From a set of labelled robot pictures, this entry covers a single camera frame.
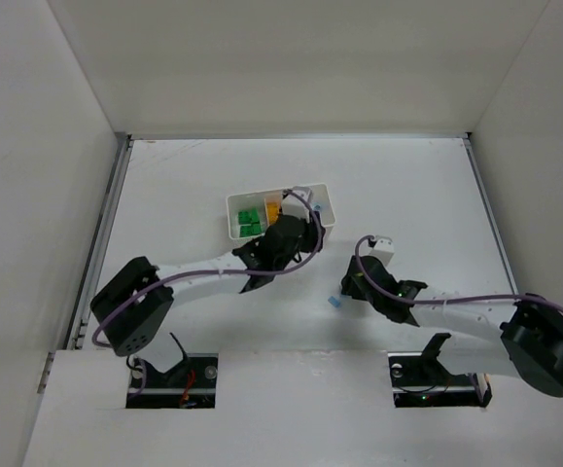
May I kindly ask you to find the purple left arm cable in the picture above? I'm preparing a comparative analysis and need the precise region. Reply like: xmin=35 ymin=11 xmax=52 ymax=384
xmin=90 ymin=189 xmax=324 ymax=348

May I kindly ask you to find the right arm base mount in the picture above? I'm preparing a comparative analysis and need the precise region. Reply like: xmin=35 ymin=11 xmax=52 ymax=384
xmin=388 ymin=333 xmax=493 ymax=409

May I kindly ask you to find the yellow oval printed lego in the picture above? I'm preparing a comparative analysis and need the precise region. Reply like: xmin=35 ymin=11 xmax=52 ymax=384
xmin=264 ymin=199 xmax=281 ymax=226

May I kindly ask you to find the white three-compartment container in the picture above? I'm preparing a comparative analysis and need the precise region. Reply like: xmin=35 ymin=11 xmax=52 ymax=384
xmin=226 ymin=183 xmax=335 ymax=246

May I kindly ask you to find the light blue lego piece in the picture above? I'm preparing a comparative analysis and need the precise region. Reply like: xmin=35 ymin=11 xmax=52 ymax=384
xmin=328 ymin=296 xmax=341 ymax=308

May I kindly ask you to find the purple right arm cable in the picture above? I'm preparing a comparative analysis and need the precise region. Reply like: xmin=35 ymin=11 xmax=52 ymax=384
xmin=354 ymin=234 xmax=563 ymax=378

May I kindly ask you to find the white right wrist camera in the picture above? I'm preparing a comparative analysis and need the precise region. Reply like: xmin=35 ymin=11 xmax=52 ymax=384
xmin=368 ymin=235 xmax=395 ymax=267

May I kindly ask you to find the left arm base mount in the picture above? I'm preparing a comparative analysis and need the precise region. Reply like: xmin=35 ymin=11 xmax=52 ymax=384
xmin=125 ymin=333 xmax=219 ymax=410

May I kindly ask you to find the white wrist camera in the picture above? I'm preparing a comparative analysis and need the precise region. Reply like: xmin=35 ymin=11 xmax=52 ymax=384
xmin=368 ymin=235 xmax=395 ymax=267
xmin=281 ymin=186 xmax=313 ymax=221

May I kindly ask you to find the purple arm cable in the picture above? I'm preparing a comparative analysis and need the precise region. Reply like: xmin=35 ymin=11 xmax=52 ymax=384
xmin=90 ymin=189 xmax=324 ymax=348
xmin=354 ymin=234 xmax=563 ymax=378

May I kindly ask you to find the green yellow lego stack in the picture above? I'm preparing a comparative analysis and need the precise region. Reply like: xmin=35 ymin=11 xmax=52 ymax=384
xmin=237 ymin=208 xmax=263 ymax=237

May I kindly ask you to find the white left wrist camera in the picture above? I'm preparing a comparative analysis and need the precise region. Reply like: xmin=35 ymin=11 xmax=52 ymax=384
xmin=281 ymin=186 xmax=313 ymax=221

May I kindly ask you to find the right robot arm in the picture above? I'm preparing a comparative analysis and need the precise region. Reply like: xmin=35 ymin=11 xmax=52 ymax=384
xmin=340 ymin=256 xmax=563 ymax=398

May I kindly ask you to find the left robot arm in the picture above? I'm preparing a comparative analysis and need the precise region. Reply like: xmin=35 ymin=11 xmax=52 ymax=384
xmin=90 ymin=214 xmax=326 ymax=375

